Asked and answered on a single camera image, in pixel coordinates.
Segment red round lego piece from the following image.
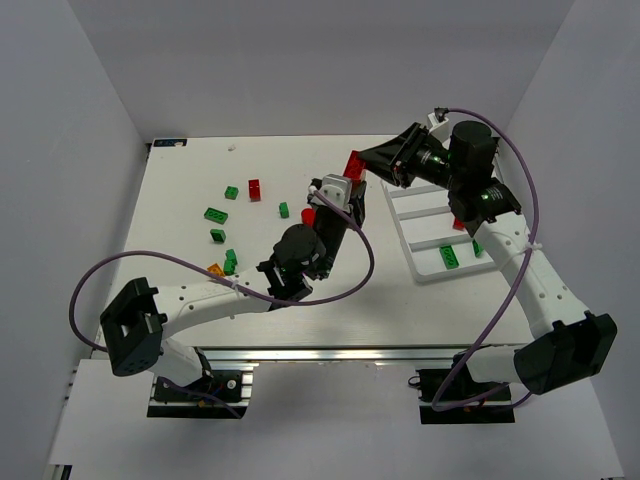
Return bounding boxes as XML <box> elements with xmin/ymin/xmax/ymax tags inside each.
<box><xmin>301</xmin><ymin>208</ymin><xmax>316</xmax><ymax>227</ymax></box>

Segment red long lego brick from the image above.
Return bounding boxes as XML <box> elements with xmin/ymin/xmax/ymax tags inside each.
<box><xmin>343</xmin><ymin>150</ymin><xmax>366</xmax><ymax>184</ymax></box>

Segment green square lego brick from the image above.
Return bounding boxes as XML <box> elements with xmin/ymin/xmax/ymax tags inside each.
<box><xmin>472</xmin><ymin>240</ymin><xmax>483</xmax><ymax>258</ymax></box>

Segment green thin lego plate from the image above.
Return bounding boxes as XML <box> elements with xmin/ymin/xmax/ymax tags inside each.
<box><xmin>439</xmin><ymin>245</ymin><xmax>460</xmax><ymax>270</ymax></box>

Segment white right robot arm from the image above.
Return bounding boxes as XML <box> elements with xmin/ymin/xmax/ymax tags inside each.
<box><xmin>358</xmin><ymin>121</ymin><xmax>617</xmax><ymax>400</ymax></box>

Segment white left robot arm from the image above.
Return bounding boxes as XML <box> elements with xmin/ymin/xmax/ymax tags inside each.
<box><xmin>100</xmin><ymin>175</ymin><xmax>367</xmax><ymax>387</ymax></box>

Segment small green lego brick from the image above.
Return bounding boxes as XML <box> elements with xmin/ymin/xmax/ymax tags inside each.
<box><xmin>278</xmin><ymin>202</ymin><xmax>290</xmax><ymax>219</ymax></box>

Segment white divided sorting tray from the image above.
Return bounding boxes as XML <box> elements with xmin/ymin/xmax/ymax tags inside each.
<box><xmin>381</xmin><ymin>180</ymin><xmax>496</xmax><ymax>284</ymax></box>

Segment red rectangular lego brick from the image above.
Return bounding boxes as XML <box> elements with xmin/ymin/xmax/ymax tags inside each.
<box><xmin>248</xmin><ymin>179</ymin><xmax>262</xmax><ymax>202</ymax></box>

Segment small green square lego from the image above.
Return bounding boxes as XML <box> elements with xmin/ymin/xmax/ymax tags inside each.
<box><xmin>224</xmin><ymin>186</ymin><xmax>239</xmax><ymax>200</ymax></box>

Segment green lego in pile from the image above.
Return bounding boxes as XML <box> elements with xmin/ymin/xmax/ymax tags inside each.
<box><xmin>223</xmin><ymin>249</ymin><xmax>238</xmax><ymax>276</ymax></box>

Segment green lego under gripper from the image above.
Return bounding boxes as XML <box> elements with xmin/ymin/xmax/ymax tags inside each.
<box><xmin>210</xmin><ymin>229</ymin><xmax>227</xmax><ymax>244</ymax></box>

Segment green flat lego plate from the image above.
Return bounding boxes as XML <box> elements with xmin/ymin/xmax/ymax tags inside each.
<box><xmin>203</xmin><ymin>207</ymin><xmax>229</xmax><ymax>225</ymax></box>

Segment blue label sticker left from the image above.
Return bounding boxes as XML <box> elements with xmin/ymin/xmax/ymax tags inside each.
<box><xmin>152</xmin><ymin>138</ymin><xmax>187</xmax><ymax>148</ymax></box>

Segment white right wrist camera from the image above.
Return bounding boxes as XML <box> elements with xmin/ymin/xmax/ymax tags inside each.
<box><xmin>427</xmin><ymin>107</ymin><xmax>451</xmax><ymax>147</ymax></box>

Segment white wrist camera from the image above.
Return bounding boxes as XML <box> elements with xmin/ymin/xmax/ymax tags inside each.
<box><xmin>427</xmin><ymin>107</ymin><xmax>451</xmax><ymax>147</ymax></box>
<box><xmin>307</xmin><ymin>174</ymin><xmax>353</xmax><ymax>212</ymax></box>

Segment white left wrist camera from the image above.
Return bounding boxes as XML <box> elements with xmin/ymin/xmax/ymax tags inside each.
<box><xmin>307</xmin><ymin>174</ymin><xmax>353</xmax><ymax>212</ymax></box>

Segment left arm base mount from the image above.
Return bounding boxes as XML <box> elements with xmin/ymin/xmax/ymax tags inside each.
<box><xmin>147</xmin><ymin>347</ymin><xmax>252</xmax><ymax>420</ymax></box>

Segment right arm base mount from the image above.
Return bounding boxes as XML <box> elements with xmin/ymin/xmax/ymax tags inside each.
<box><xmin>407</xmin><ymin>348</ymin><xmax>515</xmax><ymax>426</ymax></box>

